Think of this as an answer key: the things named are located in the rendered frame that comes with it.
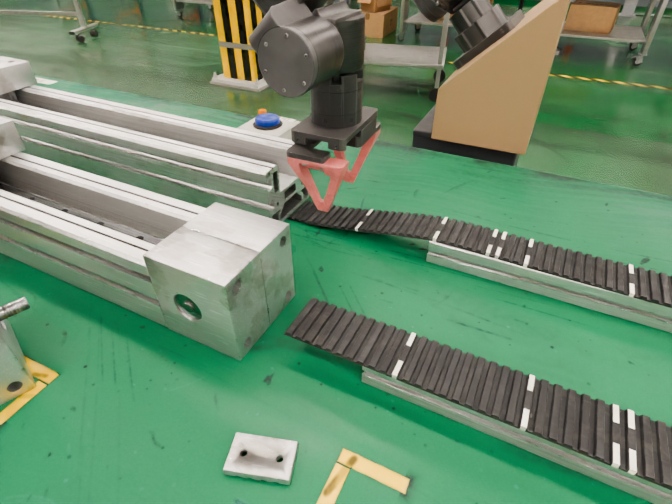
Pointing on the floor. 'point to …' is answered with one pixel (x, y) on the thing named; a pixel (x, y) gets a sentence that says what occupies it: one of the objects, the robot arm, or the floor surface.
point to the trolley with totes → (411, 56)
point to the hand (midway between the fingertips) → (336, 189)
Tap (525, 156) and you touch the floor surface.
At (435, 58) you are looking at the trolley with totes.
